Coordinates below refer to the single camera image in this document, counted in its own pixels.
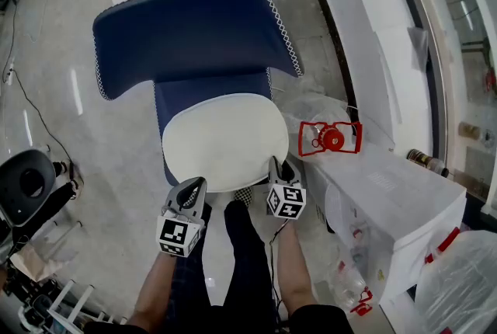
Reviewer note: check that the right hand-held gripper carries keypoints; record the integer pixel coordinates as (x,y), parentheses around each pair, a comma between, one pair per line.
(287,200)

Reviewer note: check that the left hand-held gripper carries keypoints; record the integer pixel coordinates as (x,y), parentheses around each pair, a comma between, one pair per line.
(176,233)

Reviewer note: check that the white round cushion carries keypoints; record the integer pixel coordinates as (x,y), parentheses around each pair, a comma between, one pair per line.
(225,138)

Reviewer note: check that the navy blue chair white trim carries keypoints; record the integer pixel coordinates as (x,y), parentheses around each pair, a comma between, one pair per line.
(186,33)

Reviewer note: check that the person's left forearm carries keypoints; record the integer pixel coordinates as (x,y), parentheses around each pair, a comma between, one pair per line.
(155,286)

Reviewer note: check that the person's right forearm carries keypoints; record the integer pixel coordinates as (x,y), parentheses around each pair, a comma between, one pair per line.
(297,270)

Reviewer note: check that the checkered shoe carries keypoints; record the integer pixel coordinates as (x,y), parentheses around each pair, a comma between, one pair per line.
(244,197)

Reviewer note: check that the person's left leg dark trousers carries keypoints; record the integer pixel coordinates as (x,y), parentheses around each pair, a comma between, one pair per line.
(194,286)

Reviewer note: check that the person's leg dark trousers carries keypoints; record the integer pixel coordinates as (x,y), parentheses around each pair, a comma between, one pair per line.
(194,286)
(248,258)

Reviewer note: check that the person's right leg dark trousers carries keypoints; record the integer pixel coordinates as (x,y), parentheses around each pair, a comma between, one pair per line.
(248,258)

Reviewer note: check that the clear plastic bag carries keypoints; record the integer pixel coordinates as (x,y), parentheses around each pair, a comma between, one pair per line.
(299,111)

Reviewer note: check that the person's black top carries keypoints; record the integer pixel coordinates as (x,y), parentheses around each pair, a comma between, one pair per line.
(217,321)

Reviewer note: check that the white foam box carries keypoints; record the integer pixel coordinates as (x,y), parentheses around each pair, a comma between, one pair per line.
(392,192)

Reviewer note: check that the red plastic clip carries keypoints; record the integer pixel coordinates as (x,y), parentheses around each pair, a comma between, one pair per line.
(442,247)
(361,307)

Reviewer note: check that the dark glass bottle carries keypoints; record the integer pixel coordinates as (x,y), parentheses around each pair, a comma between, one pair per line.
(425,161)

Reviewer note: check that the black round stool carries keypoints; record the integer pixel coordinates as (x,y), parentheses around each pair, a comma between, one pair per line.
(17,204)

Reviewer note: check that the white curved ledge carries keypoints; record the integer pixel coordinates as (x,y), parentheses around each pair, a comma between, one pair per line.
(361,33)

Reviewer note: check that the large white plastic bag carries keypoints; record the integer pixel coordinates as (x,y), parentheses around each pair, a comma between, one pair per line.
(462,286)

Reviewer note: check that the red plastic frame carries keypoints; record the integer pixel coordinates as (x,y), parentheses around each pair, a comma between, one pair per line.
(334,139)

